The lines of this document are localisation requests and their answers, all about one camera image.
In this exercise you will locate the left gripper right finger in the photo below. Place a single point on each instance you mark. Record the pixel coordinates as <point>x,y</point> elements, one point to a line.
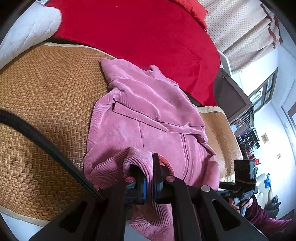
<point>161,194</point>

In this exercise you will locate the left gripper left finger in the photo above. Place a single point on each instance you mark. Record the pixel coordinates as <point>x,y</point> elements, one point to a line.
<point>136,186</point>

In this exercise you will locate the pink corduroy jacket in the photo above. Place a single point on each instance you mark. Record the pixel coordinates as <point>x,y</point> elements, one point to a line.
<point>145,113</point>

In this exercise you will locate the cluttered shelf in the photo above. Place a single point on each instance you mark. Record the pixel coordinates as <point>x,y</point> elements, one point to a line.
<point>246,135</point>

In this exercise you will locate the dark wooden headboard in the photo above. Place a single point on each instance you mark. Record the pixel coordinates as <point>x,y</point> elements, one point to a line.
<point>229,96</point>

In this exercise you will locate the red blanket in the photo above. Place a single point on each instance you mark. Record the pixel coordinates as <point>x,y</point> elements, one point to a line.
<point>146,33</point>

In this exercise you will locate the beige dotted curtain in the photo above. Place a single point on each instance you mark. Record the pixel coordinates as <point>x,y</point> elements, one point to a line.
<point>244,31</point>

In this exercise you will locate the red pillow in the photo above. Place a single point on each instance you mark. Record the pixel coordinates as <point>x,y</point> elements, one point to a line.
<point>195,9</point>

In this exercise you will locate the white quilted pillow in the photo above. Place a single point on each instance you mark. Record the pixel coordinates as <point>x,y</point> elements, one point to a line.
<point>35,25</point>

